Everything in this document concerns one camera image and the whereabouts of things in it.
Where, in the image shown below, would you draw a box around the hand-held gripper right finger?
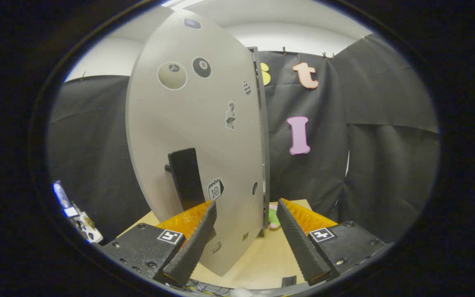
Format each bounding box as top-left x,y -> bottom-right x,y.
276,198 -> 388,286

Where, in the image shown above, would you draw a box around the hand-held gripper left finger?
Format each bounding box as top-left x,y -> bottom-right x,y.
97,200 -> 217,288

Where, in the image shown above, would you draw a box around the black cabinet door handle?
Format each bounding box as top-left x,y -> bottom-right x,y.
165,148 -> 206,211

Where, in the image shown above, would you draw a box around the grey shoe cabinet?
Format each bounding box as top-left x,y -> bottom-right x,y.
249,47 -> 271,229

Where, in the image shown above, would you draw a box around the pink and green plush toy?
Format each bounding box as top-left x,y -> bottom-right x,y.
268,203 -> 281,229

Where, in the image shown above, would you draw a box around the white cluttered box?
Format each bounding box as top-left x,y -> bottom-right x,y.
71,208 -> 104,244

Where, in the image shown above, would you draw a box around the black backdrop cloth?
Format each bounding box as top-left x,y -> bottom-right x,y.
48,33 -> 441,244

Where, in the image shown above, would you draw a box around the blue glossy device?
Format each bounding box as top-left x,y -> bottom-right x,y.
53,180 -> 79,218

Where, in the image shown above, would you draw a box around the long ceiling light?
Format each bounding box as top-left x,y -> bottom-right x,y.
161,0 -> 197,9

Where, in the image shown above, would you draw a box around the tangled cables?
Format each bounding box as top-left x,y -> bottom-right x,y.
186,280 -> 232,296

